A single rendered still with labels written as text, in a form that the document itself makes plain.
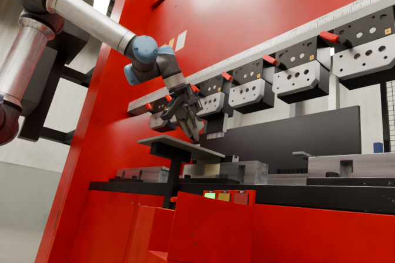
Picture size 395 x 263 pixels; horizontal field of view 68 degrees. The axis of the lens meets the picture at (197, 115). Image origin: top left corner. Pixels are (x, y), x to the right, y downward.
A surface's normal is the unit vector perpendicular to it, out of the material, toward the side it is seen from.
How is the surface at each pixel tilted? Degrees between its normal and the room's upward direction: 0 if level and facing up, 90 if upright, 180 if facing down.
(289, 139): 90
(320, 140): 90
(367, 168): 90
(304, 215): 90
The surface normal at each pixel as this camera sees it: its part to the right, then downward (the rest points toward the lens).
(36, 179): 0.42, -0.24
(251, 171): -0.77, -0.33
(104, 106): 0.62, -0.17
